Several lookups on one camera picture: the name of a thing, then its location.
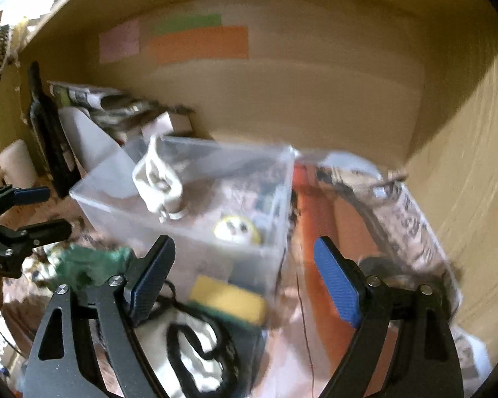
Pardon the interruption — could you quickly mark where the yellow green sponge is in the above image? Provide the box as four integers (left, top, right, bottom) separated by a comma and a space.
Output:
188, 275, 267, 327

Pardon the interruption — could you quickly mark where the orange sticky note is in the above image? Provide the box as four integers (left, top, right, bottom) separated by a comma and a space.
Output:
147, 26, 249, 66

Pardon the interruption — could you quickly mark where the yellow smiley ball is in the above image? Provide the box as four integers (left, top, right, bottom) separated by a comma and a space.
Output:
213, 215, 262, 245

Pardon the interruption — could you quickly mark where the white mug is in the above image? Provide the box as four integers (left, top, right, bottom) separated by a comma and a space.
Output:
0, 139, 38, 189

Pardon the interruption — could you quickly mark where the green knitted cloth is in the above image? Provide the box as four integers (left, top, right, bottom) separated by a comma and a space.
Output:
45, 244, 134, 291

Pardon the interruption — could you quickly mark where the green sticky note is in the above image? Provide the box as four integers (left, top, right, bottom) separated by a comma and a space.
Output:
154, 14, 223, 35

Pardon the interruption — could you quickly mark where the black white eye mask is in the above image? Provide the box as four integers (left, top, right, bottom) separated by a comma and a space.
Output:
135, 298, 240, 397

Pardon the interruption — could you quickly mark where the black wine bottle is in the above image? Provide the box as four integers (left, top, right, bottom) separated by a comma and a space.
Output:
28, 61, 81, 199

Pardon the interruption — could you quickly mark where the white paper sheet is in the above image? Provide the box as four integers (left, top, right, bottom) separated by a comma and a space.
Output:
58, 106, 135, 172

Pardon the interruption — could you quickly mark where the clear plastic bin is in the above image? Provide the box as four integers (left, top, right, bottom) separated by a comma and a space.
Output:
69, 134, 298, 312

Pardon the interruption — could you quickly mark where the stack of newspapers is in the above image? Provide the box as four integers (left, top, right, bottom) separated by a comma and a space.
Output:
49, 82, 193, 144

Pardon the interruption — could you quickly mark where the pink sticky note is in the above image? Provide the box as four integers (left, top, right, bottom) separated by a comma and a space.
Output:
99, 19, 140, 64

